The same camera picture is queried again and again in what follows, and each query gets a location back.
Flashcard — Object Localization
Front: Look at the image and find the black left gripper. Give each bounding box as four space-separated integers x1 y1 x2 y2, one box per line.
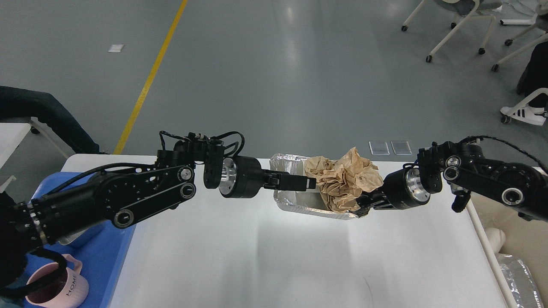
218 156 316 198

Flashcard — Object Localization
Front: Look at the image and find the white chair right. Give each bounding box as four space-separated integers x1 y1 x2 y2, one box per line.
491 13 548 73

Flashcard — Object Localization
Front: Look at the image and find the white chair near sneaker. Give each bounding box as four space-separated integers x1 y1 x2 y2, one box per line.
500 88 548 126

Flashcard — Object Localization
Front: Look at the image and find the white office chair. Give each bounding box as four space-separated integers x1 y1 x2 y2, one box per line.
425 0 503 63

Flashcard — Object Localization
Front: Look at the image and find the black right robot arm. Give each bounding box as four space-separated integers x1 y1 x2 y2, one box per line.
354 135 548 222

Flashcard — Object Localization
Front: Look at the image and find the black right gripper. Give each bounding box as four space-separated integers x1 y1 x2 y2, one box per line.
355 166 431 218

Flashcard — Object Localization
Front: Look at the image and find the aluminium foil tray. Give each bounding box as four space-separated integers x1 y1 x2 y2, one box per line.
270 153 371 220

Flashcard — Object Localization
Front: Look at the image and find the brown paper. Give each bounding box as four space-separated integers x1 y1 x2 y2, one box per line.
304 148 384 213

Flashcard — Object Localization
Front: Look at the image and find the blue plastic tray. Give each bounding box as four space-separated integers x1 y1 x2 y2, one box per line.
23 172 136 308

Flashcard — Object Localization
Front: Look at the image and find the pink mug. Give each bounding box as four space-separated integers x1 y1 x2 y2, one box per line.
25 254 89 308

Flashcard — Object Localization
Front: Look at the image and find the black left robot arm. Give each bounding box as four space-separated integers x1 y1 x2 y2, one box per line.
1 131 316 299

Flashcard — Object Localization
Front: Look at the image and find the floor socket plate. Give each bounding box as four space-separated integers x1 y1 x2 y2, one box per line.
390 140 413 156
369 141 391 156

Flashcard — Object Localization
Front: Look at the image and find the beige plastic bin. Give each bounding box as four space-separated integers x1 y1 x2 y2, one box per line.
471 193 548 307

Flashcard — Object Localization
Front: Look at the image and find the white side table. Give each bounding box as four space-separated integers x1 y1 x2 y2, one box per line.
0 122 31 168

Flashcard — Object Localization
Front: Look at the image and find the steel rectangular container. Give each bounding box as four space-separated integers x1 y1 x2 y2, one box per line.
57 223 104 248

